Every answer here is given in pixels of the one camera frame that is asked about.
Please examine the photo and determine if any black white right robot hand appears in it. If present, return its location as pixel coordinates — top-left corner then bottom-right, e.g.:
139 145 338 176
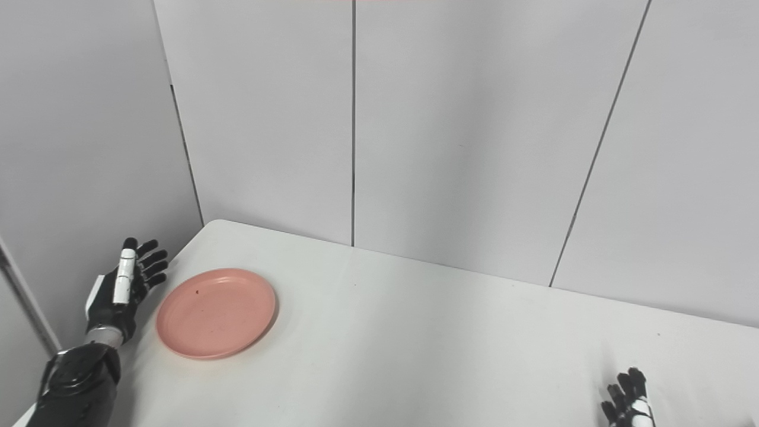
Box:
600 368 658 427

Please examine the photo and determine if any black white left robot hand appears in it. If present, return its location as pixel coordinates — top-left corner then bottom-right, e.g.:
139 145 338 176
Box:
85 237 170 348

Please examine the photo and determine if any pink round plate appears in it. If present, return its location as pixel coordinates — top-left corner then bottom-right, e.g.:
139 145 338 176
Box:
156 268 278 361

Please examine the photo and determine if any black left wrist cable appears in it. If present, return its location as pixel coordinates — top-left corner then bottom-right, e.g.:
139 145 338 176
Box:
37 351 60 404

